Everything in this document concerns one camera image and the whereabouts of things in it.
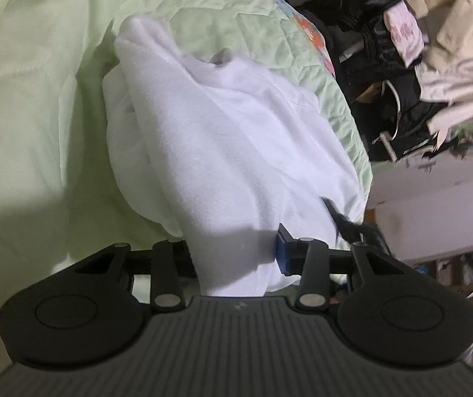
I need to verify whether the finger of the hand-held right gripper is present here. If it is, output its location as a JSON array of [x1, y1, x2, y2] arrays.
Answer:
[[322, 198, 391, 254]]

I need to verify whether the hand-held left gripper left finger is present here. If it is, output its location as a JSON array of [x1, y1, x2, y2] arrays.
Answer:
[[72, 240, 198, 313]]

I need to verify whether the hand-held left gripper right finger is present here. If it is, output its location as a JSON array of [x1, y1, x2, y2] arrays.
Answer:
[[277, 222, 421, 311]]

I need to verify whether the white shirt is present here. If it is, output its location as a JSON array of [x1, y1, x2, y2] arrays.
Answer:
[[102, 14, 370, 298]]

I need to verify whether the brown wooden shelf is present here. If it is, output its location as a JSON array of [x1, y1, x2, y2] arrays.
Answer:
[[415, 247, 473, 296]]

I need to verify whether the pile of dark clothes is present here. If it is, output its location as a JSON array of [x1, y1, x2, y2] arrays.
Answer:
[[294, 0, 468, 163]]

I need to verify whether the pink white cloth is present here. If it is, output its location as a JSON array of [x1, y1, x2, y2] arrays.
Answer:
[[383, 2, 426, 67]]

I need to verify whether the light green quilt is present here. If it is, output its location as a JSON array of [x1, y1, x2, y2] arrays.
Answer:
[[0, 0, 375, 383]]

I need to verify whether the pile of beige clothes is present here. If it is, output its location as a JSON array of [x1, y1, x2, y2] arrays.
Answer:
[[402, 0, 473, 106]]

